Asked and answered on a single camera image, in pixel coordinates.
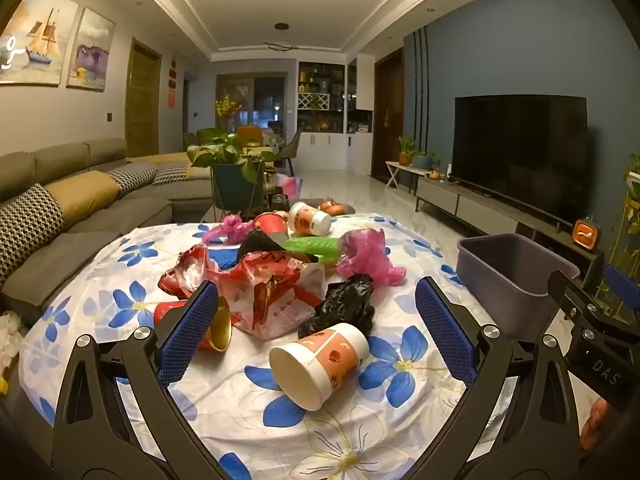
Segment person's right hand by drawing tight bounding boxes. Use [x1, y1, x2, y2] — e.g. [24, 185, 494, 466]
[580, 394, 618, 453]

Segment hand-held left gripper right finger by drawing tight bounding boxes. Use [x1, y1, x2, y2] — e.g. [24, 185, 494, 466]
[400, 276, 593, 480]

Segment sailboat painting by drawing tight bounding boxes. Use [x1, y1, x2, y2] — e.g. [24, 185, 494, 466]
[0, 0, 80, 87]

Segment white folding side table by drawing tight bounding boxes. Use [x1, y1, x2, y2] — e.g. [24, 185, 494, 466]
[385, 161, 431, 193]

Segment grey dining chair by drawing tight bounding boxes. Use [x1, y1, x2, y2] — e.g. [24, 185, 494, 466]
[275, 130, 303, 176]

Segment light wooden door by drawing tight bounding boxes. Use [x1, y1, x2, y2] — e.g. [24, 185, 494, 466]
[125, 37, 163, 158]

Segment blue foam net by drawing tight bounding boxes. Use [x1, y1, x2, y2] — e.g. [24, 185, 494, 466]
[209, 247, 243, 270]

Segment pothos in teal planter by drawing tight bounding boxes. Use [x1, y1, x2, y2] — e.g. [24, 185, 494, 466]
[187, 128, 278, 211]

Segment dark wooden door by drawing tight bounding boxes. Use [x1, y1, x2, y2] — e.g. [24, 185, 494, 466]
[372, 47, 405, 186]

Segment orange print paper cup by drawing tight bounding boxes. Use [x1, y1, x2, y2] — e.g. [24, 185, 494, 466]
[269, 322, 370, 413]
[288, 202, 332, 237]

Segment grey sectional sofa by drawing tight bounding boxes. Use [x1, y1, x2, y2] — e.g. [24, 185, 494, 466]
[0, 137, 221, 326]

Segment small pink plastic bag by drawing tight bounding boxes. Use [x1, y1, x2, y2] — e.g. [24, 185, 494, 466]
[202, 214, 256, 243]

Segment red paper cup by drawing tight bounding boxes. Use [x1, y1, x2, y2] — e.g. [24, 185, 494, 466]
[253, 212, 290, 236]

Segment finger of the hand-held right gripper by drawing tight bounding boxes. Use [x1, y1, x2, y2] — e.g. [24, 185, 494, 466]
[601, 264, 640, 312]
[547, 269, 604, 322]

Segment black plastic bag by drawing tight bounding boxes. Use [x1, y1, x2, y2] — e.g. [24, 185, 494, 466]
[298, 274, 377, 339]

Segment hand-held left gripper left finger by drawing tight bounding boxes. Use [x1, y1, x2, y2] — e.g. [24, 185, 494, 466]
[50, 280, 236, 480]

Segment red and white plastic bag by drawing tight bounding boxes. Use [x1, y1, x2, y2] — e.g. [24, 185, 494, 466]
[159, 244, 328, 343]

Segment purple abstract painting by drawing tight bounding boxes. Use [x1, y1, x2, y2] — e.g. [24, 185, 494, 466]
[66, 8, 117, 92]

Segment large pink plastic bag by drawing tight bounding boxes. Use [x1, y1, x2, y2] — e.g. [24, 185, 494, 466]
[336, 228, 407, 287]

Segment green foam net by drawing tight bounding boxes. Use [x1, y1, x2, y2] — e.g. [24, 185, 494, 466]
[282, 236, 346, 263]

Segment pink bag on floor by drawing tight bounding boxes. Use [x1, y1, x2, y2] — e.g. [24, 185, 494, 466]
[277, 172, 301, 201]

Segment white crumpled bag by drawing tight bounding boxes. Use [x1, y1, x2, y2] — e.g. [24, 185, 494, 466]
[0, 310, 23, 376]

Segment large houndstooth cushion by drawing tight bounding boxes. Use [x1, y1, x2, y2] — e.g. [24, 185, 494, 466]
[0, 183, 66, 281]

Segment yellow flower bouquet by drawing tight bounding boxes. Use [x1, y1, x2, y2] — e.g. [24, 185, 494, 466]
[215, 95, 241, 121]

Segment black television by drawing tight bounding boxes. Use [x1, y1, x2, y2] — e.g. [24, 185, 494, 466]
[452, 95, 588, 223]

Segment white display cabinet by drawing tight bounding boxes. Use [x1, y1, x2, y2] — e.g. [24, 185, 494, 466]
[295, 60, 373, 171]

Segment blue floral tablecloth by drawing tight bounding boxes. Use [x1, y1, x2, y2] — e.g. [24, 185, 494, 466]
[20, 212, 521, 480]

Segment grey plastic bin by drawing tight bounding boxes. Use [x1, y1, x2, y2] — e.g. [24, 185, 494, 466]
[456, 234, 581, 326]

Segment red cup with gold inside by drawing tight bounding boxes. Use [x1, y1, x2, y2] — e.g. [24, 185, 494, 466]
[153, 296, 233, 352]

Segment climbing plant on gold stand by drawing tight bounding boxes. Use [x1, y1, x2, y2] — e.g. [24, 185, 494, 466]
[597, 154, 640, 311]

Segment yellow cushion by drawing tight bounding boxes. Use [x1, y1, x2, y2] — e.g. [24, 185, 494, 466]
[45, 170, 121, 223]

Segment grey television cabinet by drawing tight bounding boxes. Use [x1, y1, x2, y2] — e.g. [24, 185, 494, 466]
[415, 175, 606, 291]

